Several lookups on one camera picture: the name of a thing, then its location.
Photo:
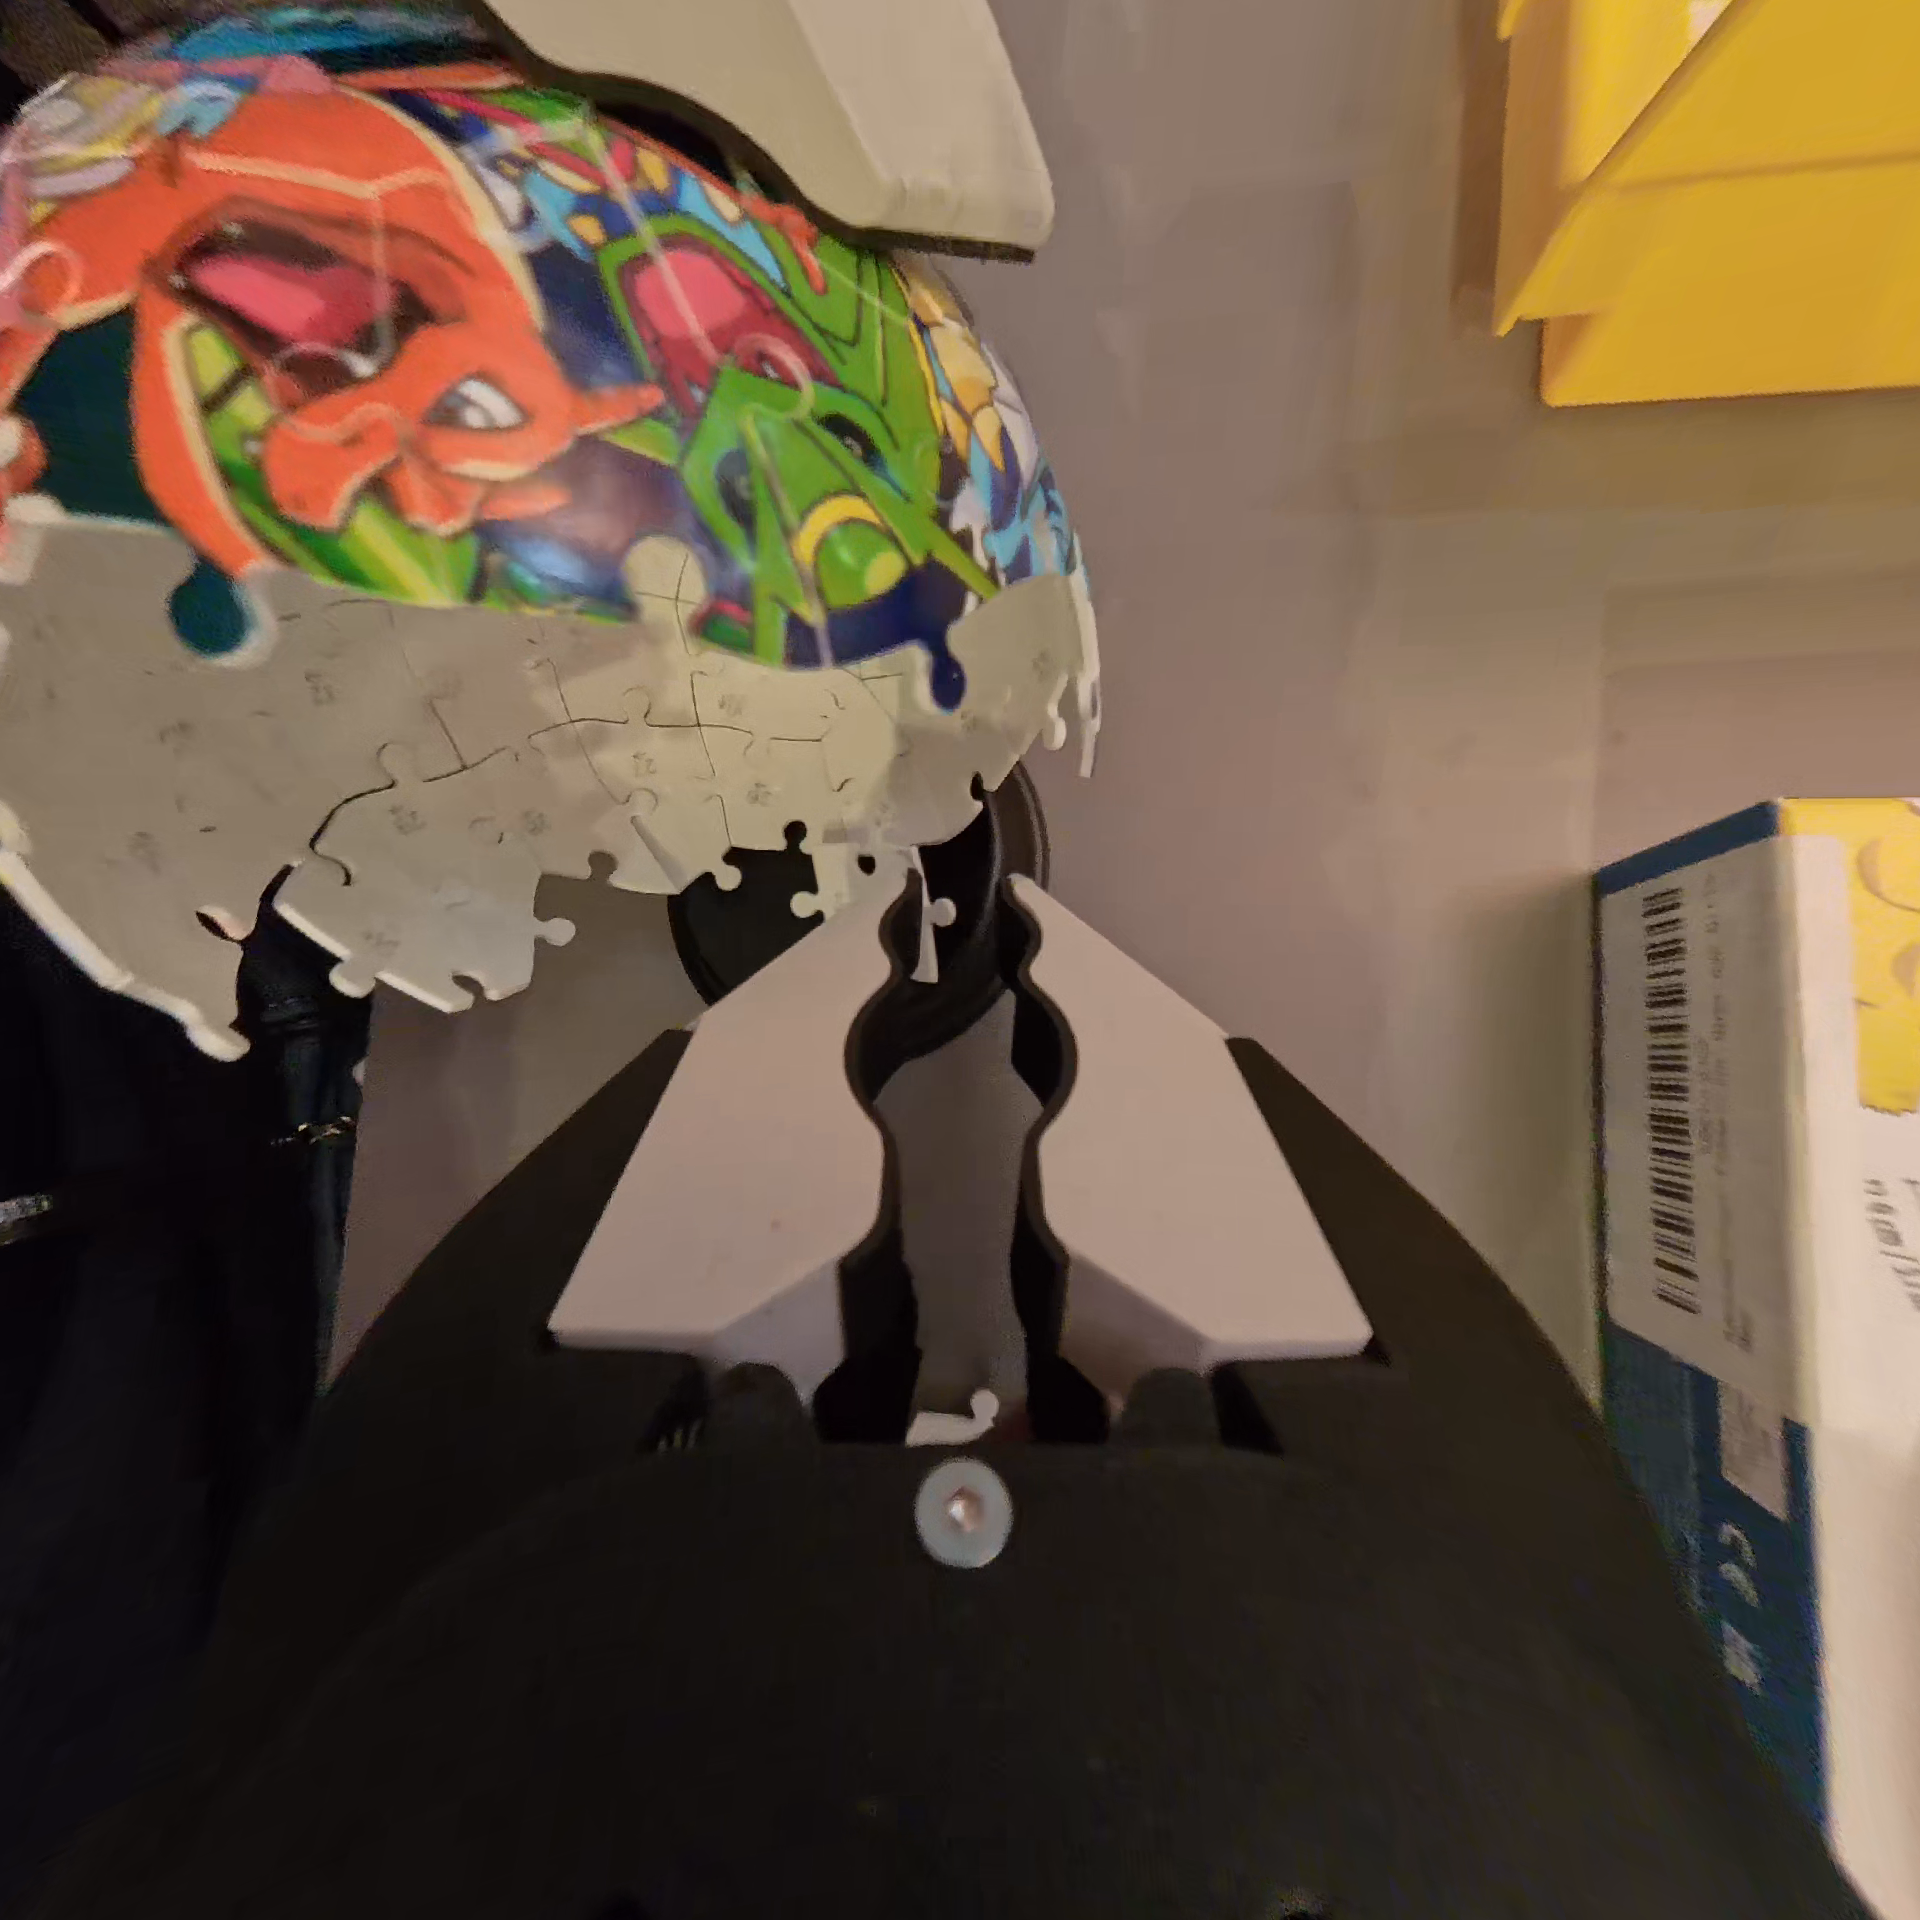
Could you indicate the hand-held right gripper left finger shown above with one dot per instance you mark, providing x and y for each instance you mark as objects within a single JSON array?
[{"x": 720, "y": 1202}]

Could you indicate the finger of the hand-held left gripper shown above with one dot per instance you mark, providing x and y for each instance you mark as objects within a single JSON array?
[{"x": 839, "y": 90}]

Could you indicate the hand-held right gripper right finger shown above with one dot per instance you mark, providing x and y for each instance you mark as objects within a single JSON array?
[{"x": 1201, "y": 1202}]

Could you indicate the single white puzzle piece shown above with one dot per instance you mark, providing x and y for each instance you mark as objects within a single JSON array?
[{"x": 926, "y": 946}]

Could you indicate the colourful puzzle ball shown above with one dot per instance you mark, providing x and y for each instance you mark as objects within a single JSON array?
[{"x": 451, "y": 377}]

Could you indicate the yellow cardboard box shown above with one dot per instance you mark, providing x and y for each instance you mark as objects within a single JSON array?
[{"x": 1724, "y": 226}]

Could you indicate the black round ball stand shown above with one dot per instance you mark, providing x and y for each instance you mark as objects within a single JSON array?
[{"x": 751, "y": 938}]

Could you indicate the blue white puzzle box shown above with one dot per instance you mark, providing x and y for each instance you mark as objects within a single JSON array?
[{"x": 1800, "y": 1202}]

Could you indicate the person's blue jeans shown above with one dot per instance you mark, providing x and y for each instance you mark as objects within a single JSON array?
[{"x": 150, "y": 1276}]

